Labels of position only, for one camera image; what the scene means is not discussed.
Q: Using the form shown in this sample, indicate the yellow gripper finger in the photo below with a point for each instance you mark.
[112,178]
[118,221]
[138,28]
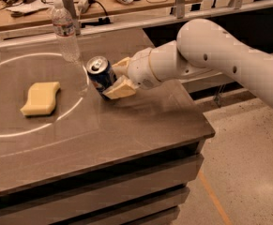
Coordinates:
[123,87]
[121,67]

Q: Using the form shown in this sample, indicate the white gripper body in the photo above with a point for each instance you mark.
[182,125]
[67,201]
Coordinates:
[140,67]

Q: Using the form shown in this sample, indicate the blue pepsi can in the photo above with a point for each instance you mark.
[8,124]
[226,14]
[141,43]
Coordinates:
[100,74]

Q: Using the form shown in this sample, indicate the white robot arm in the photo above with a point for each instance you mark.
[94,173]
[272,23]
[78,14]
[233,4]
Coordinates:
[200,46]

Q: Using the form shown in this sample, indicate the clear plastic water bottle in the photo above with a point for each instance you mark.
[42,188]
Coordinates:
[65,32]

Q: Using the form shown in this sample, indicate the yellow sponge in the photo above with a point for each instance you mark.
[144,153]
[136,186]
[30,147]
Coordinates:
[41,99]

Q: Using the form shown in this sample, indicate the grey drawer cabinet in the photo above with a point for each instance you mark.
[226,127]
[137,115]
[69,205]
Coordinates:
[144,191]

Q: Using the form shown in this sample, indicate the white papers on bench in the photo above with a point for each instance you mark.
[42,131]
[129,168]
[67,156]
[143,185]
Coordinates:
[29,7]

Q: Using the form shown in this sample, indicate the grey metal post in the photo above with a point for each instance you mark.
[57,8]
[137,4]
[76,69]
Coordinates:
[69,5]

